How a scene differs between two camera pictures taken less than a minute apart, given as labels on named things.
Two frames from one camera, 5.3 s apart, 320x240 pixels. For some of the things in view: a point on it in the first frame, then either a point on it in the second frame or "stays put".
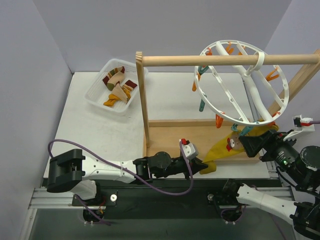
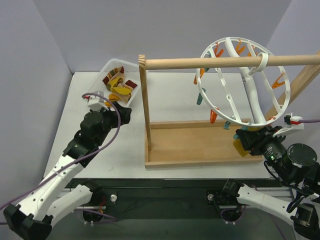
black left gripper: [191, 167] → [122, 114]
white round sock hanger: [248, 95] stays put
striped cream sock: [113, 77] stays put
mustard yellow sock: [230, 145] → [122, 91]
